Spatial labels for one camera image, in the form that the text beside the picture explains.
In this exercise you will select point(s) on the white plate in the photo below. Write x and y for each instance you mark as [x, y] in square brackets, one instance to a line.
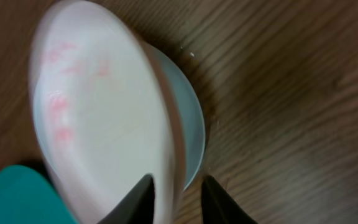
[107, 112]

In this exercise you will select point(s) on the teal plastic tray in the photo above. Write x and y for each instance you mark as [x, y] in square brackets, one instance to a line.
[26, 197]

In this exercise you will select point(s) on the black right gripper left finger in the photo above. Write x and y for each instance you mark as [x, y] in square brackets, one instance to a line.
[137, 207]

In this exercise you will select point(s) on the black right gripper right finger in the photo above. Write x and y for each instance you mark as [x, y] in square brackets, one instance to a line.
[218, 207]

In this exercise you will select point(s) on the light blue plate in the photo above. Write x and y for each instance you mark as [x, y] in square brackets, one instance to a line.
[192, 119]

